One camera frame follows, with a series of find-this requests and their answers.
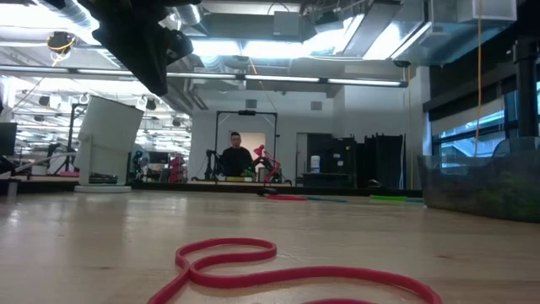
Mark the grey ceiling box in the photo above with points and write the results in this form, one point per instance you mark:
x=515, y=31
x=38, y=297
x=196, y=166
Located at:
x=287, y=23

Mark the green rubber band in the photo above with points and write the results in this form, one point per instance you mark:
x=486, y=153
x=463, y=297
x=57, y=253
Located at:
x=388, y=197

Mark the silver ventilation duct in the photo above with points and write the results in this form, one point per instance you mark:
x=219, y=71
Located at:
x=190, y=12

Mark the black gantry frame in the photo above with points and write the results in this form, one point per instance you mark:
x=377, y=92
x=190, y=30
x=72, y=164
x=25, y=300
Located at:
x=246, y=112

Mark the person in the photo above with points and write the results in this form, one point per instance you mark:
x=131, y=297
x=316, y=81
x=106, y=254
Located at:
x=236, y=160

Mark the linear ceiling light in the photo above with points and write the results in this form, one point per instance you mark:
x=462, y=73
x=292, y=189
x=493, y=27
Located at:
x=63, y=69
x=278, y=78

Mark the black rig post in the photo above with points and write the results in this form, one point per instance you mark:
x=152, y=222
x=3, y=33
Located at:
x=527, y=84

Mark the black monitor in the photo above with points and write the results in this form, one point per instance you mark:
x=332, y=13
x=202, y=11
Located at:
x=7, y=139

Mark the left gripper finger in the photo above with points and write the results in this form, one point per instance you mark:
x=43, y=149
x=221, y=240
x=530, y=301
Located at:
x=147, y=67

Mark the teal rubber band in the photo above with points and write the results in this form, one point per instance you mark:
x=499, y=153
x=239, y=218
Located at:
x=329, y=199

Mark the grey wall vent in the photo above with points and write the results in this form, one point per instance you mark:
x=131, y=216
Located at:
x=316, y=105
x=251, y=103

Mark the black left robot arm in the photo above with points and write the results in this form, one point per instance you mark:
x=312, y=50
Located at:
x=63, y=3

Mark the black background robot arm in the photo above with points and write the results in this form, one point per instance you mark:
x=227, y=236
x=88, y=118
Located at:
x=211, y=162

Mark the black security camera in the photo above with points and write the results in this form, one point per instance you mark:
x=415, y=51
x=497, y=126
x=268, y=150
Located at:
x=401, y=63

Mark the grey translucent plastic bin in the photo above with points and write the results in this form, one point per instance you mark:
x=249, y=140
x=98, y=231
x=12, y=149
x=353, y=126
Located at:
x=485, y=190

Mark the white canister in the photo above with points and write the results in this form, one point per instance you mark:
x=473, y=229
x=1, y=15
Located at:
x=315, y=164

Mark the red tool cart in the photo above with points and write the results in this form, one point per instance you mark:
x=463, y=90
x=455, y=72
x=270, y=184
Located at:
x=177, y=169

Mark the small black oblong object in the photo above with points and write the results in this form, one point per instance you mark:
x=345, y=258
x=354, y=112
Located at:
x=266, y=192

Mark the black cabinet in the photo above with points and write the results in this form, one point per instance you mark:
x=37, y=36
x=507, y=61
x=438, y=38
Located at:
x=384, y=160
x=333, y=160

